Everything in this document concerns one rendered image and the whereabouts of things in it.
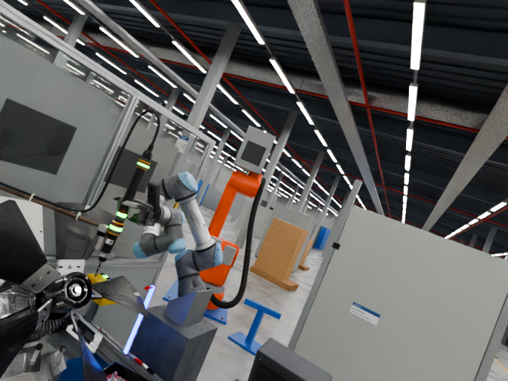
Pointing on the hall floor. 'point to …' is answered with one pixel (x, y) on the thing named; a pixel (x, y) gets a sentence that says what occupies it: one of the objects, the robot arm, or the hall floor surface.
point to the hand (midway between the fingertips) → (121, 199)
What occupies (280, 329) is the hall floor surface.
